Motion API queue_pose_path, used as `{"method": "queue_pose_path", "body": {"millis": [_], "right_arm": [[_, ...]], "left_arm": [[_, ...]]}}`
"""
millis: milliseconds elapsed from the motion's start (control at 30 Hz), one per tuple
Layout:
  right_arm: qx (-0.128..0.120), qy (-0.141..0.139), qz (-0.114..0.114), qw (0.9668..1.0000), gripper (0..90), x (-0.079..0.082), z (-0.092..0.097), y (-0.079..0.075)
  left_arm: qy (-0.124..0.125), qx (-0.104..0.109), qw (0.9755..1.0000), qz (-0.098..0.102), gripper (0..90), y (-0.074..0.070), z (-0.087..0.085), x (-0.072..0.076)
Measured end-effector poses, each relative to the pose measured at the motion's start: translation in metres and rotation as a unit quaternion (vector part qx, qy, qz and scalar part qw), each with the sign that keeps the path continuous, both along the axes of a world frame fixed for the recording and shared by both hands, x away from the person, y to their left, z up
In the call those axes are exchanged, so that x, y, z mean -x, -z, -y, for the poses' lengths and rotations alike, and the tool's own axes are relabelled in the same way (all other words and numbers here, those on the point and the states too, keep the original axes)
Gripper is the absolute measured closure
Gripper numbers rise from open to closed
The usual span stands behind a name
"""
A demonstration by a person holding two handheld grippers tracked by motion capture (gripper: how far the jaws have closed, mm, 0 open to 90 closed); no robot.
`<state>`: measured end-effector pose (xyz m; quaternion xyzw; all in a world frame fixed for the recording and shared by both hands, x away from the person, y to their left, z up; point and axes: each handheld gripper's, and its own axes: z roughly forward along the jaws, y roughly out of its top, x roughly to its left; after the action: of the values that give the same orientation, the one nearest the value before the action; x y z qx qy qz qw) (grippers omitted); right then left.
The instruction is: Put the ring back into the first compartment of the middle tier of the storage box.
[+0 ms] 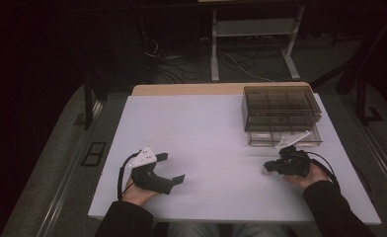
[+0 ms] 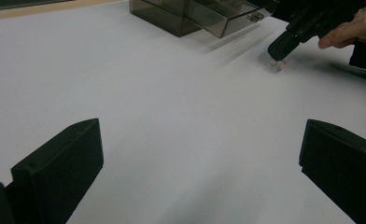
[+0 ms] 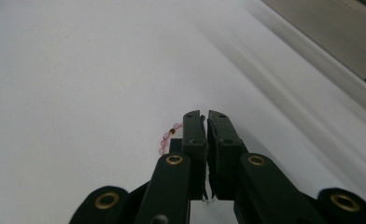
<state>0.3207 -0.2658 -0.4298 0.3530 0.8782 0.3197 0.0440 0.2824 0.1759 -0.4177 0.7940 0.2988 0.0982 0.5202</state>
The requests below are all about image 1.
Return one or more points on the white metal stand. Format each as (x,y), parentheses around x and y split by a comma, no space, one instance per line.
(254,27)

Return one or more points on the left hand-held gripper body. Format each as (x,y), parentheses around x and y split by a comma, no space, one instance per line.
(147,179)

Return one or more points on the smoky transparent drawer organizer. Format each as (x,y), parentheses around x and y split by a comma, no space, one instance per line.
(277,102)

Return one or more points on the person's leg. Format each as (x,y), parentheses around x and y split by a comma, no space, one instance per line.
(191,230)
(260,231)

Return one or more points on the person's left leg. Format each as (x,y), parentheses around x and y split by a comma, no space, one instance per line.
(191,230)

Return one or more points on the transparent plastic drawer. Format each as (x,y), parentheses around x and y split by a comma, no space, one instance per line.
(267,138)

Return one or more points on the person's right hand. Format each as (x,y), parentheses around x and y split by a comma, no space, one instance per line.
(315,177)

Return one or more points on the black metal stand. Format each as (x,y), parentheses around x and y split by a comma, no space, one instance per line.
(88,105)
(361,98)

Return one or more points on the person's right leg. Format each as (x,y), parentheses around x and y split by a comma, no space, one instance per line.
(260,231)

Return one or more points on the white board table cover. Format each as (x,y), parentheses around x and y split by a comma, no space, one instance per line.
(198,131)

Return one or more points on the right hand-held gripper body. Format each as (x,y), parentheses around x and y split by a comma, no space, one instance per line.
(295,164)

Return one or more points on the black floor outlet frame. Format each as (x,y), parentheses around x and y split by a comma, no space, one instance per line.
(94,154)

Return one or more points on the metal floor rail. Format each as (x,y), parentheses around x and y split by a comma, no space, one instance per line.
(379,151)
(66,184)

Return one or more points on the person's left hand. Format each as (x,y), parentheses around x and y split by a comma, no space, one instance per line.
(135,196)

